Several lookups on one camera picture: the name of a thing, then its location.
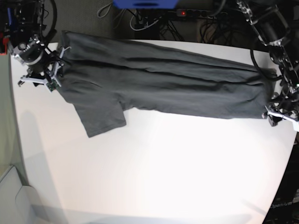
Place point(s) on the dark grey t-shirt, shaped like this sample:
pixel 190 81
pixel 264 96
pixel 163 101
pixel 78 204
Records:
pixel 102 78

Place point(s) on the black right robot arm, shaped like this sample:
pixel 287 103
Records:
pixel 21 35

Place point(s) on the black power strip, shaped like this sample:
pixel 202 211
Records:
pixel 194 13

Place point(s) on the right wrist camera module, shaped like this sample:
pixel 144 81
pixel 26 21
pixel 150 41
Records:
pixel 52 85

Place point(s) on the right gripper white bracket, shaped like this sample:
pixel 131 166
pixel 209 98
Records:
pixel 45 67

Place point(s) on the blue box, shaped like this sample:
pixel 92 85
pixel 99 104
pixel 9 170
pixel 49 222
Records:
pixel 145 4

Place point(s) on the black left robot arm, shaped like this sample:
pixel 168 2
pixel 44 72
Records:
pixel 274 32

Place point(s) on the red black object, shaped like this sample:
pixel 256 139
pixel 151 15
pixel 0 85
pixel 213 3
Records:
pixel 3 44

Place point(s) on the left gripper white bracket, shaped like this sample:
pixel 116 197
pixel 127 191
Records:
pixel 275 114

